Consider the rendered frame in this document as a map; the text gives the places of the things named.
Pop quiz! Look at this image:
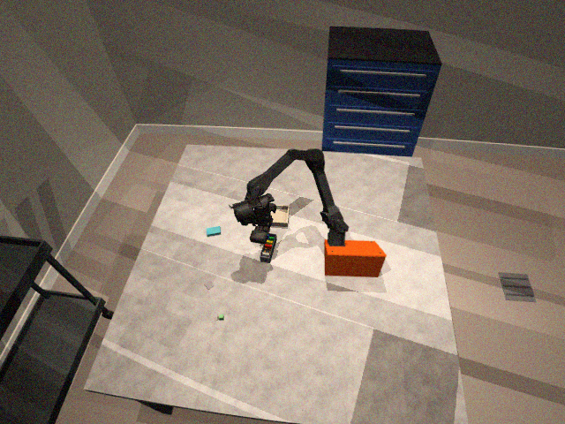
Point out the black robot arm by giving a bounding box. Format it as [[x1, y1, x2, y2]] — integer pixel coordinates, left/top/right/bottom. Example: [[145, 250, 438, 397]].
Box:
[[232, 148, 350, 247]]

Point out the teal rectangular block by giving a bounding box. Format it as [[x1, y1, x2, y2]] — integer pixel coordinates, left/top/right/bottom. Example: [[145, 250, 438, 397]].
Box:
[[207, 226, 221, 237]]

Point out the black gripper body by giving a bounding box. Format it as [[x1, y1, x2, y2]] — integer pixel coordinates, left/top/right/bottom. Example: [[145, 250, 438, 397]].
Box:
[[250, 203, 276, 245]]

